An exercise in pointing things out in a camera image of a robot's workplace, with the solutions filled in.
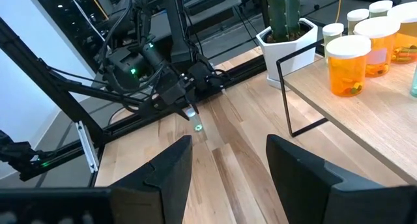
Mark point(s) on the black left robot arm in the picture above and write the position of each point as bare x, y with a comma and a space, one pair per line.
127, 74

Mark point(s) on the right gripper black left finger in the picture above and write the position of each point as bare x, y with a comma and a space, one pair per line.
146, 198

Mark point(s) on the silver frame bracket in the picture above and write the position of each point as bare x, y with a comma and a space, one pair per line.
87, 147

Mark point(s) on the large orange medicine bottle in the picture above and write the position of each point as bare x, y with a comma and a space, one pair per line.
347, 74
407, 41

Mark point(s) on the wooden shelf black metal legs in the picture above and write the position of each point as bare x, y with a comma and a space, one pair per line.
358, 120

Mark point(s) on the green cactus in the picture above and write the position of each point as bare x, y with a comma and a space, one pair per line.
283, 12

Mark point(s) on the small teal medicine bottle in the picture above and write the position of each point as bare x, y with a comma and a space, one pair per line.
414, 85

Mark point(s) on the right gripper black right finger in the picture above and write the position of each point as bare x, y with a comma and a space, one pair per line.
309, 191

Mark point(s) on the white faceted plant pot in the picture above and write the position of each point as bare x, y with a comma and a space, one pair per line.
286, 61

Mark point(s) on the small pale yellow medicine bottle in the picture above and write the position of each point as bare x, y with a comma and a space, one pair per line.
333, 29
357, 15
380, 6

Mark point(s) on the black flat device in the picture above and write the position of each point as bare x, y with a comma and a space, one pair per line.
208, 2

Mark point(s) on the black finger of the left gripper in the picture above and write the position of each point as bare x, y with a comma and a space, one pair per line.
195, 100
163, 108

